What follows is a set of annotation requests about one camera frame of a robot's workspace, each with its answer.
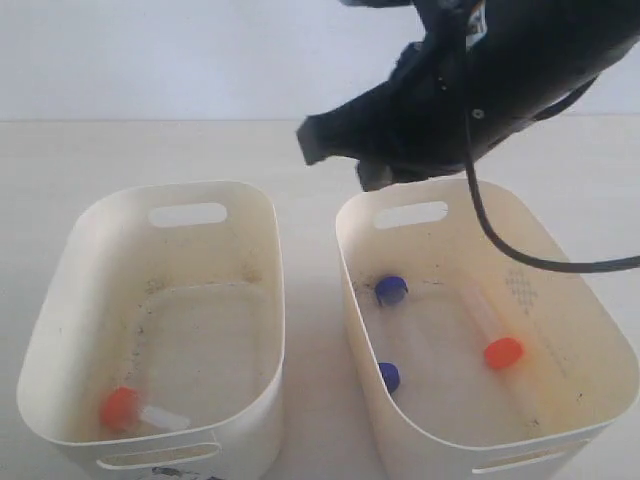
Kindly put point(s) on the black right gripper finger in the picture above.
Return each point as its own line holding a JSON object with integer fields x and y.
{"x": 377, "y": 175}
{"x": 359, "y": 129}

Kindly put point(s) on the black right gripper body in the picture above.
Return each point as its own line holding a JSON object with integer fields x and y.
{"x": 488, "y": 69}

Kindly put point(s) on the white plastic bin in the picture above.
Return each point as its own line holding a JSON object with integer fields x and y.
{"x": 176, "y": 291}
{"x": 455, "y": 418}

